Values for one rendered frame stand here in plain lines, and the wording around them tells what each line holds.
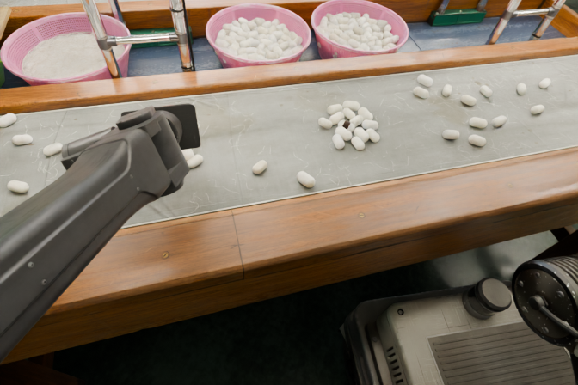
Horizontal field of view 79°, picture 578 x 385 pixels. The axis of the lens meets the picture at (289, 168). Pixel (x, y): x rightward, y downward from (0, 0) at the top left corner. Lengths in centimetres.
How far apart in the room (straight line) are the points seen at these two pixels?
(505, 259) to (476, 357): 83
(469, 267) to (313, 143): 104
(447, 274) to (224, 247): 112
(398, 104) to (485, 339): 55
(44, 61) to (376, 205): 81
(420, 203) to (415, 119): 25
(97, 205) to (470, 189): 61
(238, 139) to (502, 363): 72
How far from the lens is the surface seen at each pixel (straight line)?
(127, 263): 57
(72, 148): 47
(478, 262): 163
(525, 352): 98
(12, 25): 115
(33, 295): 23
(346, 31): 107
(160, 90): 79
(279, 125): 73
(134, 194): 30
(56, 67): 98
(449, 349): 89
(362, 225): 59
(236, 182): 64
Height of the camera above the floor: 126
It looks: 52 degrees down
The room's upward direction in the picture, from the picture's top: 8 degrees clockwise
